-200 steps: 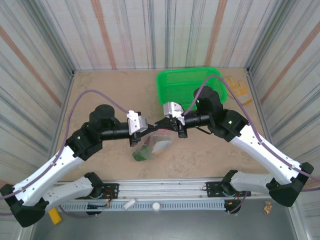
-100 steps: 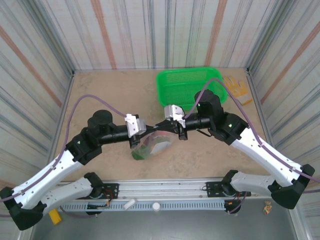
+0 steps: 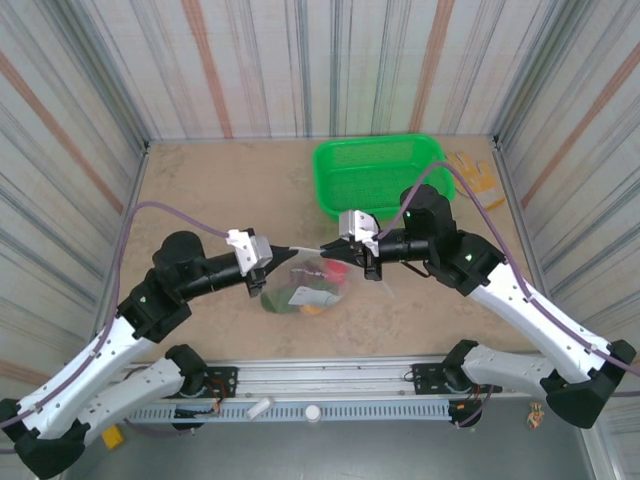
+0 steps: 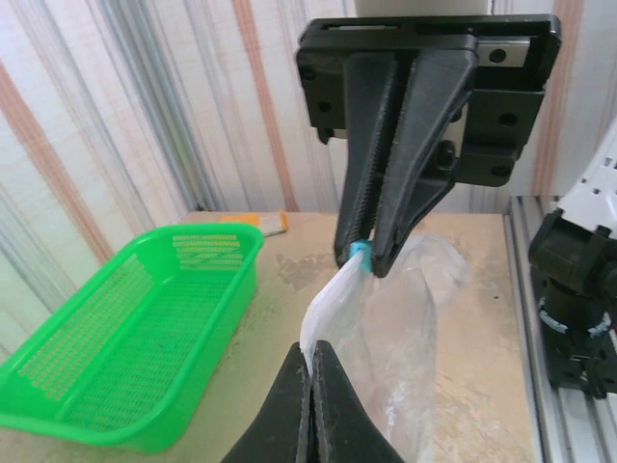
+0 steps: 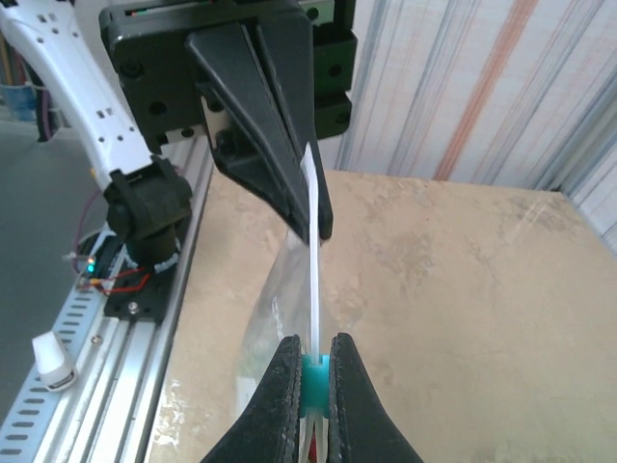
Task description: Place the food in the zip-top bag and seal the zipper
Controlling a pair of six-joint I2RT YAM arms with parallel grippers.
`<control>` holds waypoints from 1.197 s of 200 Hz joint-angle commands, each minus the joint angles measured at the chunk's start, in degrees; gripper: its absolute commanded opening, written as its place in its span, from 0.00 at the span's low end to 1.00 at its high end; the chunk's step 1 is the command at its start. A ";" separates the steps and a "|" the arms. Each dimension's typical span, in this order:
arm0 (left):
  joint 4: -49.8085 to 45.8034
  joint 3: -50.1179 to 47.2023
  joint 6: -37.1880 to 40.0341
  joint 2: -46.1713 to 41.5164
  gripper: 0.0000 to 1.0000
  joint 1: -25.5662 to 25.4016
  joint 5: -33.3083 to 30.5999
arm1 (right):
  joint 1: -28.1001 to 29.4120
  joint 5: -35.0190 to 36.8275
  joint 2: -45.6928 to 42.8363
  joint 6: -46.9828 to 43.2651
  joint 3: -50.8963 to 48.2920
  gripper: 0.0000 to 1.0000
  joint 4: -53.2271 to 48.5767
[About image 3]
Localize red toy food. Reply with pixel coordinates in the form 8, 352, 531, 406
322, 258, 351, 281

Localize clear zip-top plastic bag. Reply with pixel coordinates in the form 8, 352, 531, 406
259, 243, 396, 317

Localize dark green toy food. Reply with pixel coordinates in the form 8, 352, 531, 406
260, 285, 297, 315

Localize yellow white work glove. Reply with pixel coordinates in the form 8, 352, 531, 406
444, 152, 506, 211

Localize green plastic mesh basket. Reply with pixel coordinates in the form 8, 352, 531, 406
312, 133, 456, 225

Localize white plastic cylinder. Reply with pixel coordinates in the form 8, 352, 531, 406
246, 396, 276, 421

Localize grey metal shelf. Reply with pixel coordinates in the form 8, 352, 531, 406
64, 394, 601, 480

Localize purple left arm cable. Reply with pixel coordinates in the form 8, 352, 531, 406
0, 201, 236, 437

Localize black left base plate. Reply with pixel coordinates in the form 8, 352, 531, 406
199, 366, 239, 400

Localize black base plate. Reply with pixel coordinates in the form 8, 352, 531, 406
410, 362, 469, 397
199, 366, 239, 400

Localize red black power wires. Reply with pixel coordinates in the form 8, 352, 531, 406
208, 378, 225, 415
452, 382, 494, 416

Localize aluminium mounting rail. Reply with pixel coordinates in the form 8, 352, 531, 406
117, 353, 551, 401

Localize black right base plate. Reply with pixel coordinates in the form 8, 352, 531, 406
410, 362, 469, 397

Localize white slotted cable duct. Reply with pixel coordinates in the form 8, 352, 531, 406
127, 402, 454, 425

